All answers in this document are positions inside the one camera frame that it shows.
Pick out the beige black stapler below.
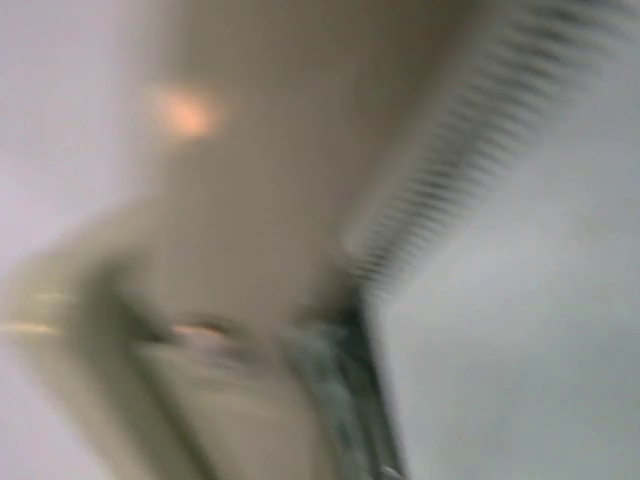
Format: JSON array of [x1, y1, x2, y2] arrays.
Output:
[[1, 1, 639, 479]]

